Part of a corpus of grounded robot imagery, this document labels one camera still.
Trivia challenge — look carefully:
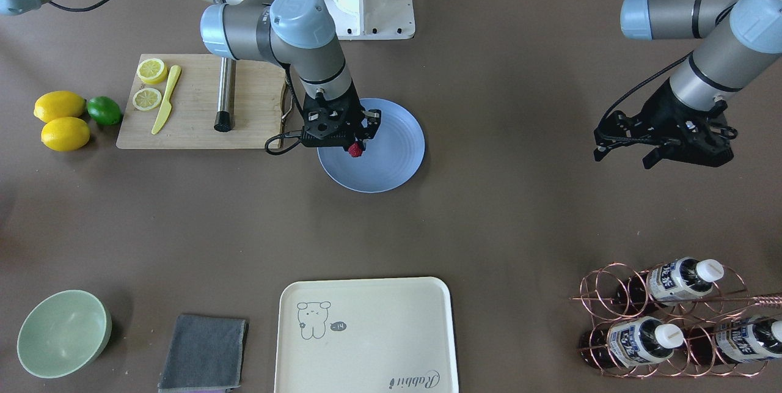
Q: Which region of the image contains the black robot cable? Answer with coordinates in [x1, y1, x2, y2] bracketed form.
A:
[596, 0, 755, 137]

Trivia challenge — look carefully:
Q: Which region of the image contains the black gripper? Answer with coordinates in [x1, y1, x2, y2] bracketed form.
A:
[301, 84, 382, 150]
[594, 82, 738, 169]

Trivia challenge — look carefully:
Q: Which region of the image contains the dark tea bottle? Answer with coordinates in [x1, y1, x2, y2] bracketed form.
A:
[612, 257, 725, 315]
[578, 316, 685, 370]
[687, 315, 781, 366]

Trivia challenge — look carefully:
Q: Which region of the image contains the wooden cutting board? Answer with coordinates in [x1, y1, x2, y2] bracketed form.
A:
[115, 53, 286, 150]

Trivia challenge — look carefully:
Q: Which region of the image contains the yellow plastic knife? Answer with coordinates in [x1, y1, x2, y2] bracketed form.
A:
[151, 65, 182, 134]

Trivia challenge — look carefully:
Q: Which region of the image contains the blue plastic plate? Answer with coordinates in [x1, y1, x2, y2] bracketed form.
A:
[316, 98, 425, 193]

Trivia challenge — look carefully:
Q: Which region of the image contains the lemon half near knife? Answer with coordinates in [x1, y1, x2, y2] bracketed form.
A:
[131, 87, 163, 111]

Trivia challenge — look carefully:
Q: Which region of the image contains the lemon half board edge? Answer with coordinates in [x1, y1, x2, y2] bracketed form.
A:
[135, 57, 169, 84]

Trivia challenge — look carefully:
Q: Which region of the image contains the copper wire bottle rack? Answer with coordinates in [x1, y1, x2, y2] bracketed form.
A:
[573, 262, 780, 379]

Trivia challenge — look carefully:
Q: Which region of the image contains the whole yellow lemon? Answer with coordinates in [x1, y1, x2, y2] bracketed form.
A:
[33, 90, 86, 123]
[41, 117, 90, 152]

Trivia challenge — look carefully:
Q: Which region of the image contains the cream rabbit tray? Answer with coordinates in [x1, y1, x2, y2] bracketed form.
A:
[274, 276, 460, 392]

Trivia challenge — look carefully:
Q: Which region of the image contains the red strawberry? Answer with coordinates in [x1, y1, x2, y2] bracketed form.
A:
[347, 141, 364, 158]

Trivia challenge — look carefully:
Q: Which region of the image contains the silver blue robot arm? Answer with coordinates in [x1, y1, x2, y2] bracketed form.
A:
[594, 0, 781, 169]
[2, 0, 382, 157]

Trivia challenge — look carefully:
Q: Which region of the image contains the grey folded cloth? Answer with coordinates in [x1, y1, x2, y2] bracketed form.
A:
[158, 314, 247, 392]

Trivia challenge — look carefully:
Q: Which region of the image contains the green lime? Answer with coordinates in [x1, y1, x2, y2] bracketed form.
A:
[86, 96, 123, 126]

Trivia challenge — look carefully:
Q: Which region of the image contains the green bowl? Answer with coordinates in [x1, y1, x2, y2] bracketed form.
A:
[16, 290, 112, 379]

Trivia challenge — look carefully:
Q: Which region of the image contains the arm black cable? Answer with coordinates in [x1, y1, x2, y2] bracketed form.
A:
[48, 0, 318, 156]

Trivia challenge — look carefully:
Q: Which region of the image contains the steel muddler black tip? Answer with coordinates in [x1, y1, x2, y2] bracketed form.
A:
[213, 57, 236, 132]

